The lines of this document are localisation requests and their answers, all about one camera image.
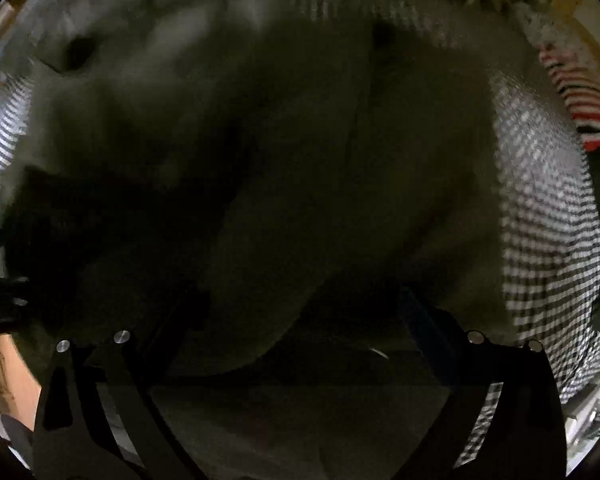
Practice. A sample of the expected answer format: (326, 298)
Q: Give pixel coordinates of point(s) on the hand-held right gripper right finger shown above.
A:
(425, 332)

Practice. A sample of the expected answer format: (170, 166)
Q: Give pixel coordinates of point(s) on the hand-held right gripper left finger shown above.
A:
(180, 322)

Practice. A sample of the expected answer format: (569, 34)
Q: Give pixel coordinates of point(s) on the grey zip hoodie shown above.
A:
(260, 160)

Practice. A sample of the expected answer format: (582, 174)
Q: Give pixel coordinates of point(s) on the person's left forearm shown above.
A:
(5, 380)

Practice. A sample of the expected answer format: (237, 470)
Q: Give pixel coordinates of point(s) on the black white checkered bed sheet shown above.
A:
(545, 220)

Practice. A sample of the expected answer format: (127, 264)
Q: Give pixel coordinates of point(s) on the red striped heart pillow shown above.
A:
(587, 100)

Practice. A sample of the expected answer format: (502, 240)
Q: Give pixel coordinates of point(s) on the white patterned pillow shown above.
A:
(545, 27)

